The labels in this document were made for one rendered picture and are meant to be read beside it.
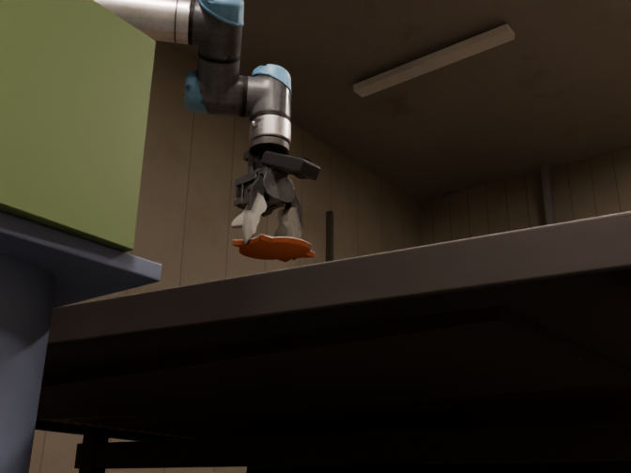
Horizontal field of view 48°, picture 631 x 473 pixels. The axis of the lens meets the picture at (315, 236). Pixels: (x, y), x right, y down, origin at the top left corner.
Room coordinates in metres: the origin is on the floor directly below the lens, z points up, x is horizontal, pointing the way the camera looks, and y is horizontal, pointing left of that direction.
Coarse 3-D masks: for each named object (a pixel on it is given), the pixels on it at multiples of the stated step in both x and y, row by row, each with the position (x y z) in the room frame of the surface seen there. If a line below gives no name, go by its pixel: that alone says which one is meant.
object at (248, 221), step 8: (256, 200) 1.10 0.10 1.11; (264, 200) 1.11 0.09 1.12; (256, 208) 1.10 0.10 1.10; (264, 208) 1.11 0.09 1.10; (240, 216) 1.12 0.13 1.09; (248, 216) 1.09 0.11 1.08; (256, 216) 1.10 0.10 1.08; (232, 224) 1.13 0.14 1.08; (240, 224) 1.11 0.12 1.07; (248, 224) 1.09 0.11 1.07; (256, 224) 1.10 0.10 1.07; (248, 232) 1.09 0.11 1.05; (248, 240) 1.10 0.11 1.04
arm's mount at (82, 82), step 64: (0, 0) 0.52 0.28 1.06; (64, 0) 0.57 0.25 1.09; (0, 64) 0.53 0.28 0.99; (64, 64) 0.58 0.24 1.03; (128, 64) 0.64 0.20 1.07; (0, 128) 0.54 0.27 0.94; (64, 128) 0.59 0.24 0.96; (128, 128) 0.65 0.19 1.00; (0, 192) 0.55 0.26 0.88; (64, 192) 0.60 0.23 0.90; (128, 192) 0.65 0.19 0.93
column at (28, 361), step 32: (0, 224) 0.57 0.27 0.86; (32, 224) 0.59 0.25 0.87; (0, 256) 0.62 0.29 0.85; (32, 256) 0.63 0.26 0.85; (64, 256) 0.63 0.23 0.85; (96, 256) 0.64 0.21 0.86; (128, 256) 0.67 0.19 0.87; (0, 288) 0.63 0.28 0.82; (32, 288) 0.65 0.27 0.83; (64, 288) 0.73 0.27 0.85; (96, 288) 0.73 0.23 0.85; (128, 288) 0.73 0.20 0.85; (0, 320) 0.63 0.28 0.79; (32, 320) 0.66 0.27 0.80; (0, 352) 0.63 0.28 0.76; (32, 352) 0.67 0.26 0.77; (0, 384) 0.64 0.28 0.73; (32, 384) 0.68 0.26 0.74; (0, 416) 0.64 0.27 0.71; (32, 416) 0.69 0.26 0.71; (0, 448) 0.65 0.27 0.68
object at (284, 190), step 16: (256, 144) 1.12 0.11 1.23; (272, 144) 1.12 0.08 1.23; (256, 160) 1.16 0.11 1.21; (240, 176) 1.15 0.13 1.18; (272, 176) 1.12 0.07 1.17; (288, 176) 1.15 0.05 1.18; (240, 192) 1.15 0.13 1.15; (272, 192) 1.12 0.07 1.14; (288, 192) 1.14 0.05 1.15; (272, 208) 1.17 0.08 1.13
